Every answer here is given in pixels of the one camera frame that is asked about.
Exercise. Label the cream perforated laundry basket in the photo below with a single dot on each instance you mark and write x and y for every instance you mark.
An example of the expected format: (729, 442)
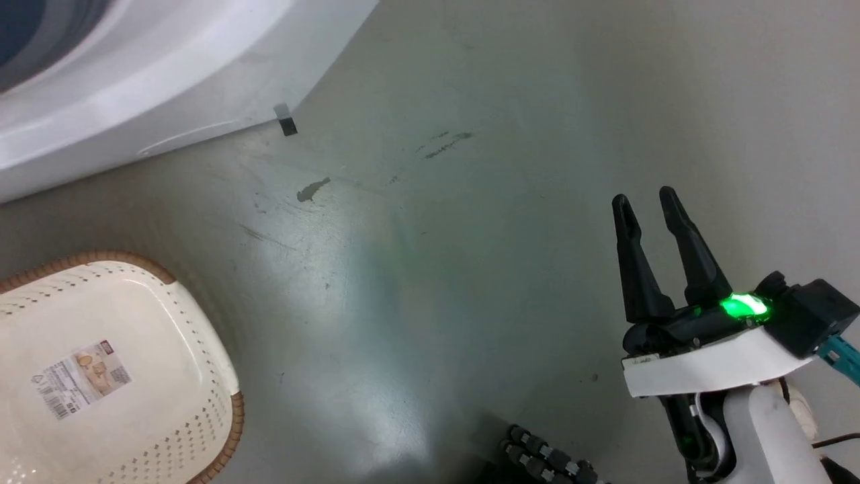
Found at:
(154, 349)

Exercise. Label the white washing machine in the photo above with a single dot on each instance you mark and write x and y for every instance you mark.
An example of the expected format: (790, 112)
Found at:
(168, 60)

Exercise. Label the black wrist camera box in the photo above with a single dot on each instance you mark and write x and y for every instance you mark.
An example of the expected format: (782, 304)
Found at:
(809, 316)

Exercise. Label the paper product label sticker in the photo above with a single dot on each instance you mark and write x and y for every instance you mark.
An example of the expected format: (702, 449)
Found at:
(80, 378)

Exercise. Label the black tape floor marker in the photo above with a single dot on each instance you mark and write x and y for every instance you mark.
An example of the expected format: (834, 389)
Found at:
(287, 125)

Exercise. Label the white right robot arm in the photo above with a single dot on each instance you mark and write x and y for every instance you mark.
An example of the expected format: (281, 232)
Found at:
(766, 437)

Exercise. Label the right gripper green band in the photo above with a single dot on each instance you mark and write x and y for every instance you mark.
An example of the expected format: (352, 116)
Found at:
(712, 366)

